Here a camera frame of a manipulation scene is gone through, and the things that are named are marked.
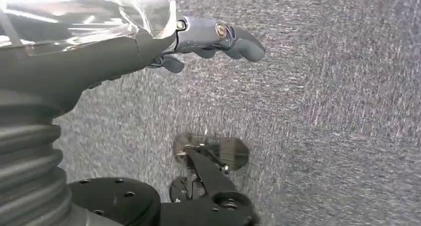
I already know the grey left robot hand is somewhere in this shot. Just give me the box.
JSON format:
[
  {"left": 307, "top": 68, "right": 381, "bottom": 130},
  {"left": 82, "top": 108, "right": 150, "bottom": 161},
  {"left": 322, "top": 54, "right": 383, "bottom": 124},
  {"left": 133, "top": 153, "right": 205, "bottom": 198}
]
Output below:
[{"left": 0, "top": 0, "right": 267, "bottom": 119}]

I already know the clear plastic film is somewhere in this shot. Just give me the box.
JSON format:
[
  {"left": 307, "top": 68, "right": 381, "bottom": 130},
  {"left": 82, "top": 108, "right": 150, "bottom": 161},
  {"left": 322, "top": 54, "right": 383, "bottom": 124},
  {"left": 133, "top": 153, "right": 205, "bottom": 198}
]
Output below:
[{"left": 0, "top": 0, "right": 177, "bottom": 56}]

